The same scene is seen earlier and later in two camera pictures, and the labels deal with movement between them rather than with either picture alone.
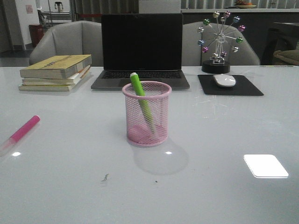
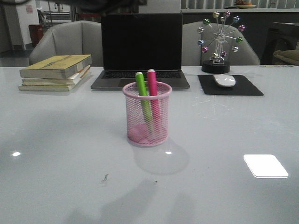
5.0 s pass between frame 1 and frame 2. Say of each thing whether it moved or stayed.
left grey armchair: stayed
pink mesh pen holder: stayed
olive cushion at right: stayed
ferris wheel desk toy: stayed
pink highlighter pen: moved
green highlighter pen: moved
